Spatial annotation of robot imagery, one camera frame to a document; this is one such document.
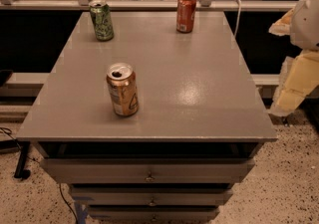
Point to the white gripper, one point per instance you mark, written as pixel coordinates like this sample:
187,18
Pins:
307,24

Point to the orange soda can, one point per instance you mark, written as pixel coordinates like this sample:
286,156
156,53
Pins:
121,80

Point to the red soda can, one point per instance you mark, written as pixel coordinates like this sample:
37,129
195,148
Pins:
185,15

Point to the green soda can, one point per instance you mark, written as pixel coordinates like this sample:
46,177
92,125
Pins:
102,21

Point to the grey drawer cabinet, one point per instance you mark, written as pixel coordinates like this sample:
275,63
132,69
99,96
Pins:
197,99

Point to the bottom grey drawer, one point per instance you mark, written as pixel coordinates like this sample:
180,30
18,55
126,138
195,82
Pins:
153,213

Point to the grey drawer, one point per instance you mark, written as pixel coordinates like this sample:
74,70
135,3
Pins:
153,196
125,171
153,213

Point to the middle grey drawer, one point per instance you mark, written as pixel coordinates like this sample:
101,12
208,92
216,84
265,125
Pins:
153,196

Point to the top grey drawer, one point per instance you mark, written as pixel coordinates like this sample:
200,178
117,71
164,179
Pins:
125,171

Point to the black stand leg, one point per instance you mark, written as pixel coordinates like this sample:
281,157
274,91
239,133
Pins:
21,172

